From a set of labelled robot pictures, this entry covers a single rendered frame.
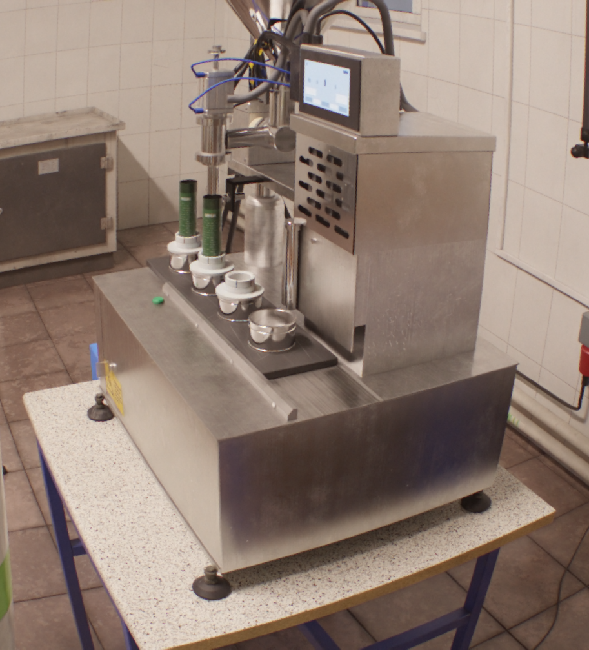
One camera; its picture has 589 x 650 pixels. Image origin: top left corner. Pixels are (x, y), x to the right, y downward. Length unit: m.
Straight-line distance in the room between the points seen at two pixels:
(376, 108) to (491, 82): 1.96
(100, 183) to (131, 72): 0.93
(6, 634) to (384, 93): 0.78
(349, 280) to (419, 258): 0.10
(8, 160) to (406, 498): 3.22
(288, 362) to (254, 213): 0.41
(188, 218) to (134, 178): 3.62
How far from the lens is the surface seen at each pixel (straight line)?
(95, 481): 1.41
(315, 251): 1.17
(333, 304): 1.15
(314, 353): 1.19
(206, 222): 1.34
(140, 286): 1.45
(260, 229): 1.50
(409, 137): 1.07
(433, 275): 1.16
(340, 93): 1.06
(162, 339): 1.25
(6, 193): 4.16
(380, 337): 1.15
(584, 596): 2.40
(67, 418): 1.60
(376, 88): 1.03
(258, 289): 1.28
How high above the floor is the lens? 1.56
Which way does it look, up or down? 25 degrees down
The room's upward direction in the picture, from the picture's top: 2 degrees clockwise
